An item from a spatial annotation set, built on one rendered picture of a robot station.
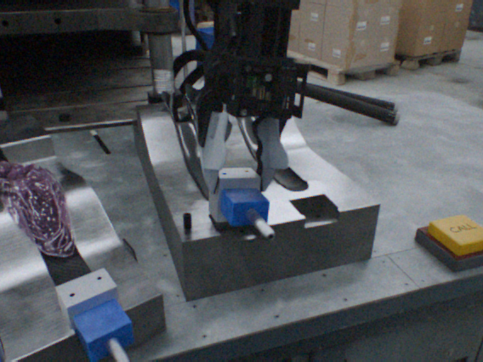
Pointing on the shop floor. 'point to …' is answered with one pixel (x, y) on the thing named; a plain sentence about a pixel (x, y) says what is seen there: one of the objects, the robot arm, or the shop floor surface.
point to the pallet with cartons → (432, 31)
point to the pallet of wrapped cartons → (346, 37)
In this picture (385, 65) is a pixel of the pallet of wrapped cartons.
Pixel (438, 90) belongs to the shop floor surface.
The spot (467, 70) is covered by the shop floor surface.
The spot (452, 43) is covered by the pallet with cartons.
